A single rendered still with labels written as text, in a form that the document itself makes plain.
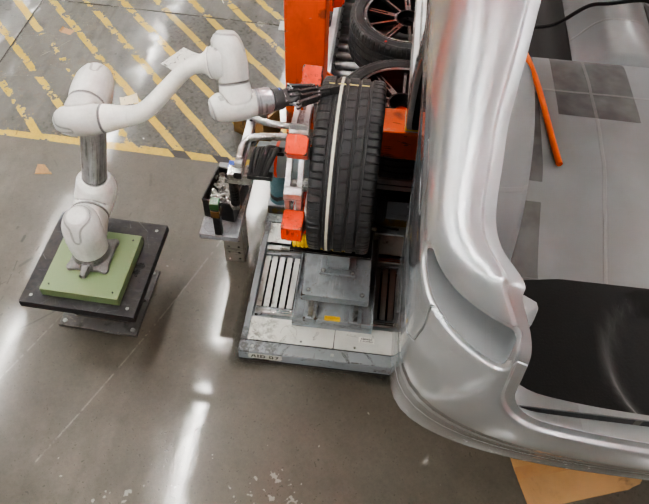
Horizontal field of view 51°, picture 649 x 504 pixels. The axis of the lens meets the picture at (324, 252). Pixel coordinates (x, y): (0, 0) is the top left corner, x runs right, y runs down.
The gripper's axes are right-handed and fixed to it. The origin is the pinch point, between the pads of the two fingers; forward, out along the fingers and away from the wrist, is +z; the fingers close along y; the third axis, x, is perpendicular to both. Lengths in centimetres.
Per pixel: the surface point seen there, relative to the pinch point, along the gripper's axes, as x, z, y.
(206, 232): -75, -46, -17
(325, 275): -97, 2, 3
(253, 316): -113, -33, 4
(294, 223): -33.8, -20.2, 26.5
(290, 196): -26.5, -19.8, 20.3
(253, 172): -22.6, -30.0, 9.0
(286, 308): -115, -17, 3
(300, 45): -7.4, 2.3, -41.1
